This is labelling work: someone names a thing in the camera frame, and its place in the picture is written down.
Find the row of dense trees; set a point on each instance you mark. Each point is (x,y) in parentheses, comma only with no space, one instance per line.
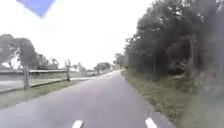
(173,40)

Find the distant trees behind fence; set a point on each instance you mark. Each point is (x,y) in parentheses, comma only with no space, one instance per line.
(23,51)

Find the robot's own part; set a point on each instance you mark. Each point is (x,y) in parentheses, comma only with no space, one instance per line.
(150,123)
(77,124)

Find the grey asphalt path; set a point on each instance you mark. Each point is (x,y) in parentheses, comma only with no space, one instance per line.
(100,100)

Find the grass verge beside wood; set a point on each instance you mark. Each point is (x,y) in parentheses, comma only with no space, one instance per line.
(160,90)

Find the grass verge beside fence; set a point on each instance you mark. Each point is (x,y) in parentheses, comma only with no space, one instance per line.
(36,90)

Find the wooden rail fence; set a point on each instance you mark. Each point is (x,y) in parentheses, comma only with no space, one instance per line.
(33,75)

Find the grey road behind fence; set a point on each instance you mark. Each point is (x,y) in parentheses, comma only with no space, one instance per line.
(13,85)

